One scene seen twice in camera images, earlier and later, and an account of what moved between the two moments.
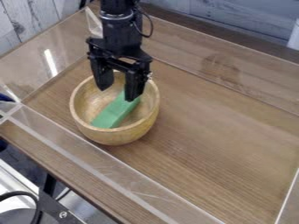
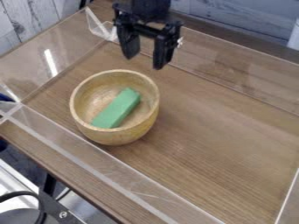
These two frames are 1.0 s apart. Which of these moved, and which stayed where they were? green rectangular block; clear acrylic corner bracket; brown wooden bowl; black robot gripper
Moved: black robot gripper
Stayed: clear acrylic corner bracket; green rectangular block; brown wooden bowl
